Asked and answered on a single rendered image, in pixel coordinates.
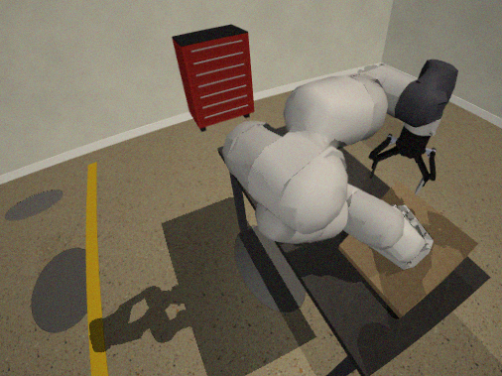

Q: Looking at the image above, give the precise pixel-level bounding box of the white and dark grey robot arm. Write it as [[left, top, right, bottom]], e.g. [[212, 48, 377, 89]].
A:
[[222, 60, 458, 270]]

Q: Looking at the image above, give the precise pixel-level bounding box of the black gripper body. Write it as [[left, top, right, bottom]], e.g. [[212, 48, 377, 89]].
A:
[[396, 126, 431, 159]]

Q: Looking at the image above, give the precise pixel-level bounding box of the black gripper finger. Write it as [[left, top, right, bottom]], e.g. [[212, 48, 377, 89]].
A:
[[412, 148, 436, 195], [369, 134, 407, 179]]

